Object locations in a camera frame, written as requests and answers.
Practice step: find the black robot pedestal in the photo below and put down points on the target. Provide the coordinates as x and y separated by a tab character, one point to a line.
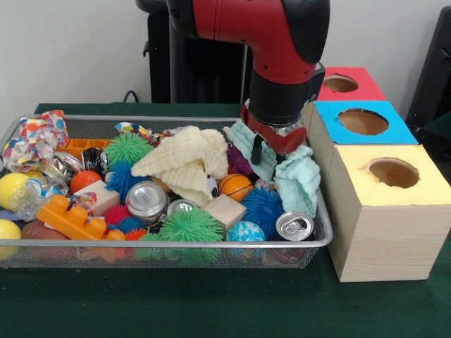
190	70

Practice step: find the blue spiky ball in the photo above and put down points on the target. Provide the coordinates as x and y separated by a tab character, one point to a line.
263	208

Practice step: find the small orange basketball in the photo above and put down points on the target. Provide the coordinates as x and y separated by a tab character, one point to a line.
235	186

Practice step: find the mint green muslin cloth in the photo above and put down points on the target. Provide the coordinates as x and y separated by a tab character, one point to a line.
296	179

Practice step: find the wooden box with three holes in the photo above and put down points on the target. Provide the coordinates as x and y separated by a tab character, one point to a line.
380	232

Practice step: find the small green spiky ball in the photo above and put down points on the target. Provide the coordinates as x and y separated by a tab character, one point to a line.
127	149

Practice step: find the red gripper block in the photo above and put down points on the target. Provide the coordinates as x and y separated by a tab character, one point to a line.
285	139

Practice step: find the cream yellow muslin cloth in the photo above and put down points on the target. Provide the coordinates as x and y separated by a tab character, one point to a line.
187	158

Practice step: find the clear mesh bin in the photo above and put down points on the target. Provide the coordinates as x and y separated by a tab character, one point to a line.
232	255

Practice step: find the silver can with pull tab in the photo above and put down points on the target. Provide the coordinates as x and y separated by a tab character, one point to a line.
294	225

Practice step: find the dark green table cloth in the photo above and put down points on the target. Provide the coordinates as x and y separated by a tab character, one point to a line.
211	303

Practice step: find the large green spiky ball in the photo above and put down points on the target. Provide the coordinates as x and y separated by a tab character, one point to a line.
190	227

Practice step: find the black chair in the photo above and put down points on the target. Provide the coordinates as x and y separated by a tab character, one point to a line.
433	77

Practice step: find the orange plastic toy piece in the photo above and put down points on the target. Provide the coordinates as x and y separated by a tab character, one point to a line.
70	218

